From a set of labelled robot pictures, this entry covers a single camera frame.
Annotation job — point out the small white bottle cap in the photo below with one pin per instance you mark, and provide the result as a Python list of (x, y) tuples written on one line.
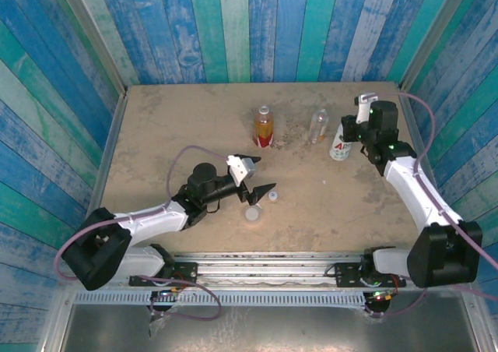
[(273, 195)]

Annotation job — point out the white bottle green red label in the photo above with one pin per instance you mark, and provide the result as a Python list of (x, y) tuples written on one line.
[(339, 149)]

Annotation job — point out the amber tea bottle red label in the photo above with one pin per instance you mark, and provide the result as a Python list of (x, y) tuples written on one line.
[(263, 128)]

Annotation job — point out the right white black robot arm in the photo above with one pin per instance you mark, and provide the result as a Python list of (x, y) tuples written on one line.
[(404, 188)]

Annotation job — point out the large translucent white cap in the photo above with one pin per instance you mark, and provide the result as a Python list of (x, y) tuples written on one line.
[(252, 213)]

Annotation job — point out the electronics board with LEDs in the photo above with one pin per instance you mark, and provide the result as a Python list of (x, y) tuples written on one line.
[(167, 293), (379, 297)]

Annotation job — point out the steel sheet panel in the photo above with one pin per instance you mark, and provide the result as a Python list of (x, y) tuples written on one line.
[(272, 328)]

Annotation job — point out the aluminium table side rail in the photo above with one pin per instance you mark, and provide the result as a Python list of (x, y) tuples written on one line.
[(102, 173), (411, 114)]

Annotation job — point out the aluminium mounting rail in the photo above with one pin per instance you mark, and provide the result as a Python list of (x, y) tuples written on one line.
[(264, 270)]

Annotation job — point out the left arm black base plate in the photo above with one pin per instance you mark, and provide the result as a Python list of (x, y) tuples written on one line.
[(186, 272)]

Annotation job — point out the aluminium frame post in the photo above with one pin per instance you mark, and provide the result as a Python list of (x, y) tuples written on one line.
[(94, 36), (432, 36)]

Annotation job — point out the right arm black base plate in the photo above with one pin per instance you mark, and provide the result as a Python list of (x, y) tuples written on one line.
[(346, 274)]

